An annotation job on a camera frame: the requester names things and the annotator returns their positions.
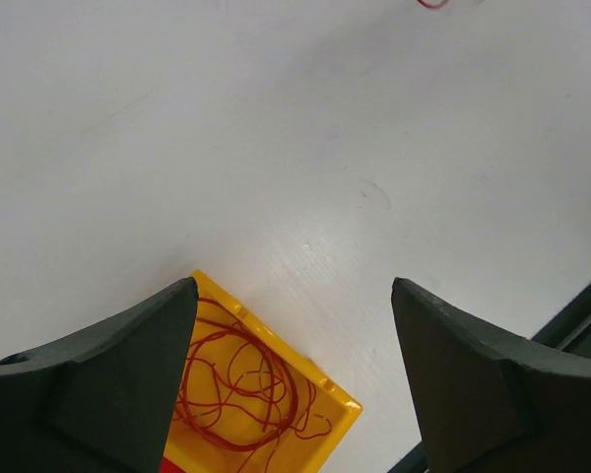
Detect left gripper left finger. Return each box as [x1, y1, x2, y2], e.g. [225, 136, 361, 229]
[0, 277, 198, 472]

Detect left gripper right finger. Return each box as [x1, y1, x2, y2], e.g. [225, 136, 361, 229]
[391, 276, 591, 473]

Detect red plastic bin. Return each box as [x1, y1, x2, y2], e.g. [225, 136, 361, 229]
[160, 457, 185, 473]

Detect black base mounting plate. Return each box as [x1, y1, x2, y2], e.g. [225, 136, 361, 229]
[386, 265, 591, 473]

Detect yellow plastic bin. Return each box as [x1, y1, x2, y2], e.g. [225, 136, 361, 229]
[163, 270, 362, 473]

